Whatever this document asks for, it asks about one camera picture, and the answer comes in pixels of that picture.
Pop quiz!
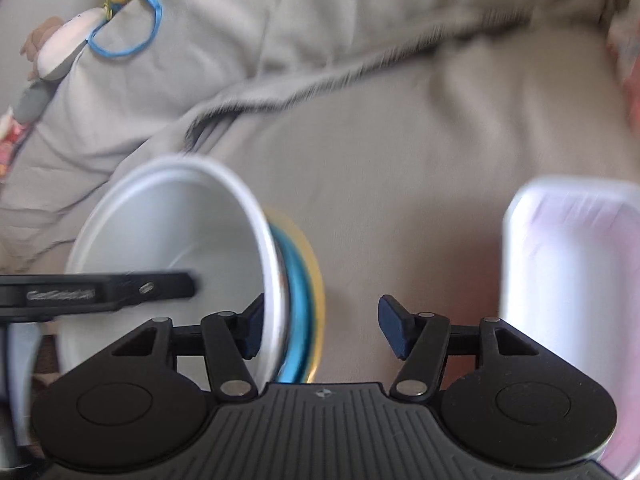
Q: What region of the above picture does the grey white plush toy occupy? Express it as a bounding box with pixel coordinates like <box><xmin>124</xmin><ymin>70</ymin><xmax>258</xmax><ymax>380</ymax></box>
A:
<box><xmin>37</xmin><ymin>8</ymin><xmax>106</xmax><ymax>81</ymax></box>

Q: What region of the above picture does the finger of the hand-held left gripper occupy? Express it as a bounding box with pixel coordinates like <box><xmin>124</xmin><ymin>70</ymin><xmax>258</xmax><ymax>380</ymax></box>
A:
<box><xmin>0</xmin><ymin>271</ymin><xmax>197</xmax><ymax>323</ymax></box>

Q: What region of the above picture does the white rectangular plastic tray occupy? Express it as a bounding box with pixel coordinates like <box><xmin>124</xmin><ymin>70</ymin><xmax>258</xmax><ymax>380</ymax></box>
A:
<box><xmin>500</xmin><ymin>176</ymin><xmax>640</xmax><ymax>478</ymax></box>

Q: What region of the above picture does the brown teddy plush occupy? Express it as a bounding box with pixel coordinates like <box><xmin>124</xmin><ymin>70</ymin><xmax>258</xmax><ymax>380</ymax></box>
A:
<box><xmin>20</xmin><ymin>16</ymin><xmax>66</xmax><ymax>81</ymax></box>

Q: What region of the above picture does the white bowl with gold rim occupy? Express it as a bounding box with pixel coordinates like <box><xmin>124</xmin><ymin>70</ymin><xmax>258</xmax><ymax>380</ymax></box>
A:
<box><xmin>260</xmin><ymin>207</ymin><xmax>327</xmax><ymax>383</ymax></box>

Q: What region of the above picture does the beige sofa cover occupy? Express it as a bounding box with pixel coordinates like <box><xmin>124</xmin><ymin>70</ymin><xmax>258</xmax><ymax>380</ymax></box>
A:
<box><xmin>0</xmin><ymin>0</ymin><xmax>640</xmax><ymax>411</ymax></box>

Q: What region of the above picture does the blue cord loop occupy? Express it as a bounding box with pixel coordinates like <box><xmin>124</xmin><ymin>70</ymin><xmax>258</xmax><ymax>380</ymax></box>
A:
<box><xmin>89</xmin><ymin>0</ymin><xmax>163</xmax><ymax>58</ymax></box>

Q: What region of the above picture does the blue bowl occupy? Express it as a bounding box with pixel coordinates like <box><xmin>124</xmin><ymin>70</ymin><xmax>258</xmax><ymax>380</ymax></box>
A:
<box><xmin>272</xmin><ymin>230</ymin><xmax>317</xmax><ymax>385</ymax></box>

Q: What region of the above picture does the plain white bowl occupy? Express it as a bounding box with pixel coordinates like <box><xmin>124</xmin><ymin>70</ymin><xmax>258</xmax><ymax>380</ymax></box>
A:
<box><xmin>59</xmin><ymin>155</ymin><xmax>291</xmax><ymax>391</ymax></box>

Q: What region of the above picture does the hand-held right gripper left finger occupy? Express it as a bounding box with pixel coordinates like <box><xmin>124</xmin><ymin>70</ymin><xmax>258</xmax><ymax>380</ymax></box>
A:
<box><xmin>107</xmin><ymin>292</ymin><xmax>266</xmax><ymax>404</ymax></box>

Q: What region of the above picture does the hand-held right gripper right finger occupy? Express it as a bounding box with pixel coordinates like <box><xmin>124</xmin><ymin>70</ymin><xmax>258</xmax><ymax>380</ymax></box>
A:
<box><xmin>377</xmin><ymin>294</ymin><xmax>541</xmax><ymax>403</ymax></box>

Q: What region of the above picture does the pink plush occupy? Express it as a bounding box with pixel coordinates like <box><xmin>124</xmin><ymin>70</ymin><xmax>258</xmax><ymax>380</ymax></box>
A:
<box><xmin>0</xmin><ymin>105</ymin><xmax>31</xmax><ymax>181</ymax></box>

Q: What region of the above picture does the pink floral clothing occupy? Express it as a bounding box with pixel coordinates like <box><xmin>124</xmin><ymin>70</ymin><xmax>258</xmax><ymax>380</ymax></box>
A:
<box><xmin>605</xmin><ymin>10</ymin><xmax>640</xmax><ymax>126</ymax></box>

